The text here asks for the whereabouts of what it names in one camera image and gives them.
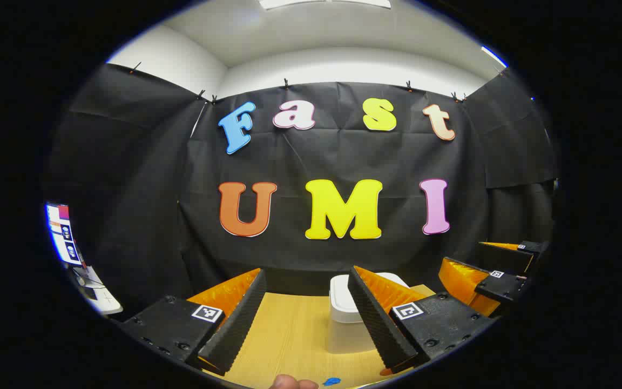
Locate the white desktop garbage bin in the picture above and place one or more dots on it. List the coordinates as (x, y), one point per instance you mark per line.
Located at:
(343, 302)

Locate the long ceiling light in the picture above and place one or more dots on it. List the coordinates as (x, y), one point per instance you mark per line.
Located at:
(324, 2)

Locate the wooden desktop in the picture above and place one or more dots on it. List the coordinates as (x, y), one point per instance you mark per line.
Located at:
(289, 340)

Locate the row of black cloth clips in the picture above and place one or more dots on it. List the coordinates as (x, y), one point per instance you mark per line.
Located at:
(286, 84)

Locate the blue paper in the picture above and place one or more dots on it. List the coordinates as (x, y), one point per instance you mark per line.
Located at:
(331, 381)

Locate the white side table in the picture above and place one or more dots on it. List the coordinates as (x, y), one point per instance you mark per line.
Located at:
(97, 294)

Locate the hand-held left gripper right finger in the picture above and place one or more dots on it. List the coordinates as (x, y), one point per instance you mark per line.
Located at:
(378, 324)

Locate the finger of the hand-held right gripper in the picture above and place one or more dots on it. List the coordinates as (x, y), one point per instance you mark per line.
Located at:
(502, 286)
(505, 259)

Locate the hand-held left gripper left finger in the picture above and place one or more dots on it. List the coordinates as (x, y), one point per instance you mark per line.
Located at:
(241, 324)

